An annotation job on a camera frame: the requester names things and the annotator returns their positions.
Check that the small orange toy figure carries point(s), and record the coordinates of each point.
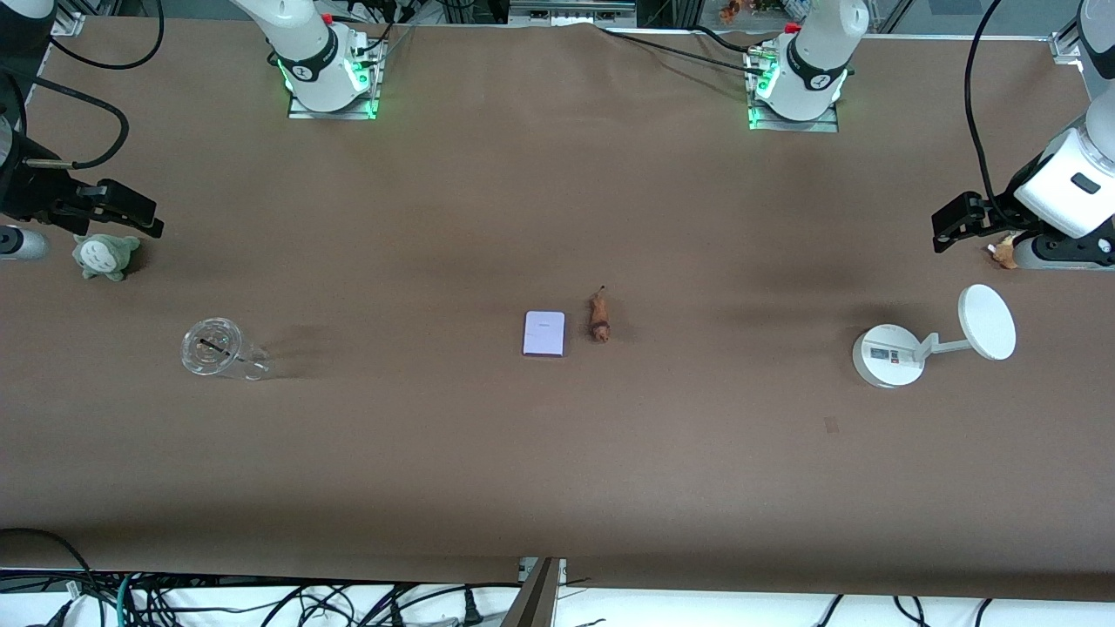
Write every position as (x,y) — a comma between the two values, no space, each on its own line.
(1004,253)

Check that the lilac white smartphone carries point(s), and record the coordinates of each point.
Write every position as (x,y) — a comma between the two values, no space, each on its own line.
(544,333)

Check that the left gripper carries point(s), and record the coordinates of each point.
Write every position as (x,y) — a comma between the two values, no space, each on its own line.
(998,214)

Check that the clear glass cup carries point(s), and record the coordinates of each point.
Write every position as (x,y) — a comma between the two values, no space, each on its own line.
(213,348)

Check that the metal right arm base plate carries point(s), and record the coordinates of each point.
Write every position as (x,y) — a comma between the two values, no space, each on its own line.
(300,109)

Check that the orange background toy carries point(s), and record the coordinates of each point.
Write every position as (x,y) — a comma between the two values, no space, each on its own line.
(732,10)

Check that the aluminium corner bracket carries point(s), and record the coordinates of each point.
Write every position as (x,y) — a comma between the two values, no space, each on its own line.
(1067,45)
(68,24)

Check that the brown table cover sheet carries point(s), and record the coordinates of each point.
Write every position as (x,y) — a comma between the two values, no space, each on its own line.
(557,218)

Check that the grey metal rail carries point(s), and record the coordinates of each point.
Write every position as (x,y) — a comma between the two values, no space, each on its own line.
(571,12)

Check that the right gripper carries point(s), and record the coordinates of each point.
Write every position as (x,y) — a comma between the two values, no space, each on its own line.
(28,193)

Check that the brown metal frame beam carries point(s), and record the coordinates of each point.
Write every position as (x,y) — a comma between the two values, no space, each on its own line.
(533,596)

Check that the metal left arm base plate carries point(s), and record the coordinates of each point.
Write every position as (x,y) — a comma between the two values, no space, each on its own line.
(788,126)

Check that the grey green plush toy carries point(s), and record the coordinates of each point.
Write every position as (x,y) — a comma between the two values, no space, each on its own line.
(104,257)

